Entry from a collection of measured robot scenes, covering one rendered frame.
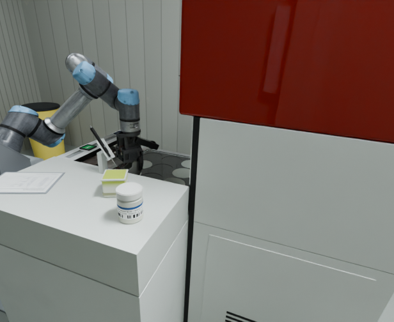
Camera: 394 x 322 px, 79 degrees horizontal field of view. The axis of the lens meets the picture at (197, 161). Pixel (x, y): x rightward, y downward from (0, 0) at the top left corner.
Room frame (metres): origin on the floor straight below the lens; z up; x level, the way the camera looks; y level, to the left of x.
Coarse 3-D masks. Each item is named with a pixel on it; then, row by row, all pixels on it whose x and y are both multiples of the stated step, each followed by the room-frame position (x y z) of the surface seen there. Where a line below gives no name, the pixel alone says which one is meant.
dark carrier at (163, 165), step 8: (152, 152) 1.21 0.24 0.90; (152, 160) 1.10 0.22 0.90; (160, 160) 1.11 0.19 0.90; (168, 160) 1.12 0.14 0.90; (176, 160) 1.12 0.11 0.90; (184, 160) 1.13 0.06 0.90; (120, 168) 0.99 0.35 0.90; (152, 168) 1.02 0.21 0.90; (160, 168) 1.02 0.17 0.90; (168, 168) 1.03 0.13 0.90; (176, 168) 1.03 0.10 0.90; (152, 176) 0.93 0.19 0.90; (160, 176) 0.94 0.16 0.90; (168, 176) 0.94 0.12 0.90
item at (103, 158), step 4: (104, 140) 0.84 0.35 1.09; (104, 144) 0.83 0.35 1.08; (100, 148) 0.80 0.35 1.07; (108, 148) 0.83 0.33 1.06; (100, 152) 0.82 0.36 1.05; (104, 152) 0.80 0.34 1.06; (112, 152) 0.83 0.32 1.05; (100, 156) 0.81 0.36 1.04; (104, 156) 0.82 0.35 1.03; (108, 156) 0.82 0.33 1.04; (112, 156) 0.82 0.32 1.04; (100, 160) 0.81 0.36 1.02; (104, 160) 0.82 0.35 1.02; (100, 164) 0.81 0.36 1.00; (104, 164) 0.82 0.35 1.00; (100, 168) 0.81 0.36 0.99; (104, 168) 0.82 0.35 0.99; (100, 172) 0.81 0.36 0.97
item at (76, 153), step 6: (114, 132) 1.33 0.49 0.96; (102, 138) 1.22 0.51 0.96; (108, 138) 1.24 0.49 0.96; (114, 138) 1.23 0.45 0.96; (96, 144) 1.13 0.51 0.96; (72, 150) 1.03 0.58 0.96; (78, 150) 1.04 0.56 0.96; (84, 150) 1.04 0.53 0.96; (90, 150) 1.04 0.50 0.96; (60, 156) 0.96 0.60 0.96; (66, 156) 0.96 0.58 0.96; (72, 156) 0.98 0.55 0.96; (78, 156) 0.97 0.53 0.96
